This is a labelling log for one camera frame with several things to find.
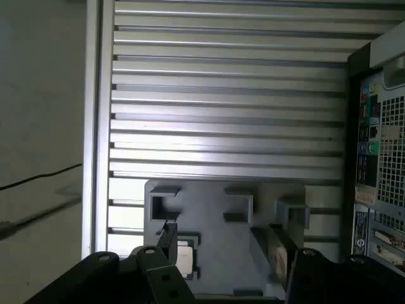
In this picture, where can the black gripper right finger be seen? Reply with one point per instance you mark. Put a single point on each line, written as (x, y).
(316, 278)

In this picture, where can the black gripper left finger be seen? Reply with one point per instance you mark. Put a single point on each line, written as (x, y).
(158, 278)

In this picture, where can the small square silver CPU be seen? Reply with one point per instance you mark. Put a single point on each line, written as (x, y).
(186, 258)

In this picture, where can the grey plastic parts rack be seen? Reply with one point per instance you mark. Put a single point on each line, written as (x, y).
(215, 240)

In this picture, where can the black open PC case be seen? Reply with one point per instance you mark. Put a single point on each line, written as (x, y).
(392, 158)

